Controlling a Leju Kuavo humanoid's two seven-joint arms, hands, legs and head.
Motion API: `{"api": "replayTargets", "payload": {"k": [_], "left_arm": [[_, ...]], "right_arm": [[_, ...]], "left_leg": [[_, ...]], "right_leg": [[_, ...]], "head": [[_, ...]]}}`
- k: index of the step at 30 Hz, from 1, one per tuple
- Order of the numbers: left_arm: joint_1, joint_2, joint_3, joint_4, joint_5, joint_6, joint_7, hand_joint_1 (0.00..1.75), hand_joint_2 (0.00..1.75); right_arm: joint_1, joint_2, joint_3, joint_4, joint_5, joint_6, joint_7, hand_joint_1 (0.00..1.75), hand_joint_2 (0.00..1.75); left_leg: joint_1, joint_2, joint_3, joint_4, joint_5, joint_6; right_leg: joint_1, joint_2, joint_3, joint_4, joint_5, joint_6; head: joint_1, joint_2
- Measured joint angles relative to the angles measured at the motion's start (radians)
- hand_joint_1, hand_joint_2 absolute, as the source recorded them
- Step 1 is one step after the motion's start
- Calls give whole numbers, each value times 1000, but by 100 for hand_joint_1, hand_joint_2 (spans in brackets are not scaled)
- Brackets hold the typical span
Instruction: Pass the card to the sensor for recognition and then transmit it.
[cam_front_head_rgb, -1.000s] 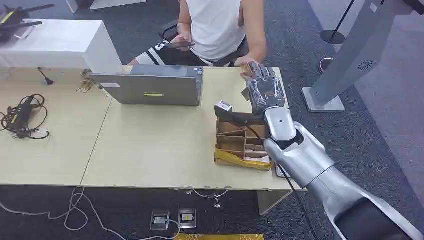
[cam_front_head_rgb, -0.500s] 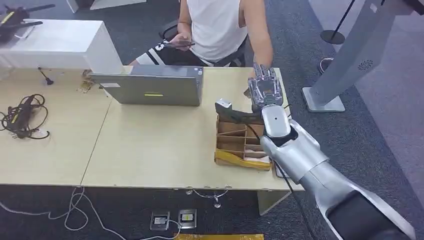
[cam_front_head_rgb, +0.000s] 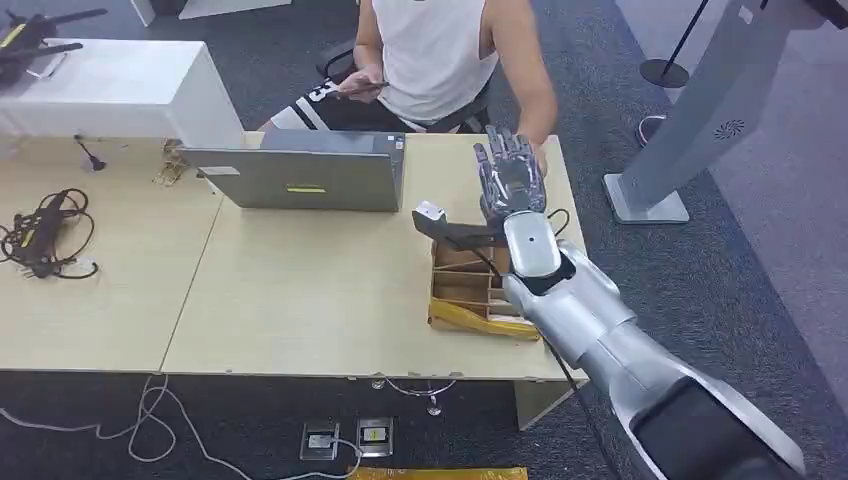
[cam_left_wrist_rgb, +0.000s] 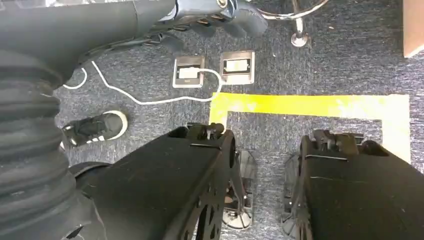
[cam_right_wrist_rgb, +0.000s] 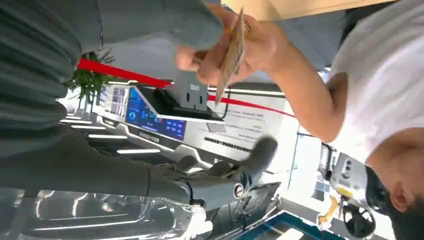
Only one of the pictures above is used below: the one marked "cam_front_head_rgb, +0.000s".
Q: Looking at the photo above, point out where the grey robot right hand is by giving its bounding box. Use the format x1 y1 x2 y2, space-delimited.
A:
472 125 549 225

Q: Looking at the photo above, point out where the person's left hand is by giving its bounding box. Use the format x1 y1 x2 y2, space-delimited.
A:
529 139 550 178

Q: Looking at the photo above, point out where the person's hand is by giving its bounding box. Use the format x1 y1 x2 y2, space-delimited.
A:
337 63 386 105
529 139 550 178

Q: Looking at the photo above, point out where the wooden card box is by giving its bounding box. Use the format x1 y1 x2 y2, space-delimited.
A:
427 237 542 343

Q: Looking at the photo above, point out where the person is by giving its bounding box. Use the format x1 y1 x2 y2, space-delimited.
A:
258 0 560 178

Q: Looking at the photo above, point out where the black phone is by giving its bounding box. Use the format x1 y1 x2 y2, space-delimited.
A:
333 80 391 99

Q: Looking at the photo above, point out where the person's right hand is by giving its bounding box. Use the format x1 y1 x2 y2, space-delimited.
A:
337 63 386 105

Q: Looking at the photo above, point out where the black stanchion pole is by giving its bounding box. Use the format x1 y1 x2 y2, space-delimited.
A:
638 0 711 90

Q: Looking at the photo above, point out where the grey kiosk stand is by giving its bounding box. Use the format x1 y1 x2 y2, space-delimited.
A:
602 0 829 226

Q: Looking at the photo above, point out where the grey laptop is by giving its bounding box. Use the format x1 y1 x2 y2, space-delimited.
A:
179 128 407 214

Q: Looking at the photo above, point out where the white desk leg panel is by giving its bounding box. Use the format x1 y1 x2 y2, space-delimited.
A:
513 378 587 432

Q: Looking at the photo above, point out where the floor socket with yellow label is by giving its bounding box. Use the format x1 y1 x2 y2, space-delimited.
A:
356 416 395 459

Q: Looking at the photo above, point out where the floor socket with white plug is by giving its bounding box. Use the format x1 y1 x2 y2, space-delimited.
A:
299 421 341 462

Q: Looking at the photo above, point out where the small black desk microphone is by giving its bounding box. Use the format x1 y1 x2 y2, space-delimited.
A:
72 134 108 174

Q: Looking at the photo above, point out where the white cabinet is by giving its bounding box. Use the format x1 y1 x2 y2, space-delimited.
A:
0 38 245 150

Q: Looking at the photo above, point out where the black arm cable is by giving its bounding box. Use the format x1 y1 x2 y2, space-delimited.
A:
445 207 607 480

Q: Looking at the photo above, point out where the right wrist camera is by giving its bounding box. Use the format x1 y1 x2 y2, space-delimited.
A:
411 200 509 252

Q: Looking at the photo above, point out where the white coiled floor cable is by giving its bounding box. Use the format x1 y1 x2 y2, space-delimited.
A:
636 114 668 148

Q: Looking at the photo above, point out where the clear cable under desk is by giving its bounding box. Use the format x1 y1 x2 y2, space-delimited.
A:
369 372 460 418

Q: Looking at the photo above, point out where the black power adapter with cables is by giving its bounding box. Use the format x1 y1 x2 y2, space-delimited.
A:
0 188 100 281

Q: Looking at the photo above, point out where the black tool with handles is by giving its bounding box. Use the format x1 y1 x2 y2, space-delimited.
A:
0 7 109 87

